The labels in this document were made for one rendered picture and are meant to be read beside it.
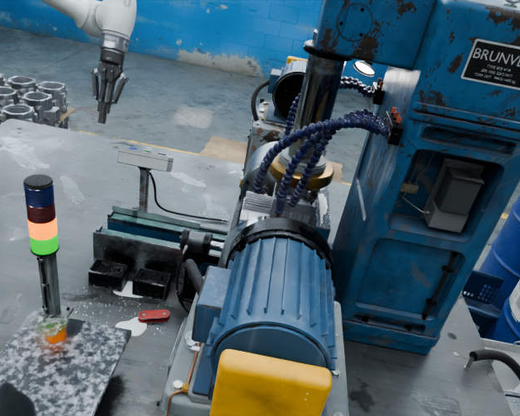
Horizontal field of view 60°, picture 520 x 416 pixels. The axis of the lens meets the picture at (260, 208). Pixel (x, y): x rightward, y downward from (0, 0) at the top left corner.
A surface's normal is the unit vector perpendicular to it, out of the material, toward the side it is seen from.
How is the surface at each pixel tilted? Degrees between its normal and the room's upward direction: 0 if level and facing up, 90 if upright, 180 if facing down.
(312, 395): 90
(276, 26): 90
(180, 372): 0
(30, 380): 0
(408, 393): 0
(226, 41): 90
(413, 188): 90
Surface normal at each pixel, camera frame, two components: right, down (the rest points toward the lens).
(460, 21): -0.10, 0.51
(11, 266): 0.16, -0.84
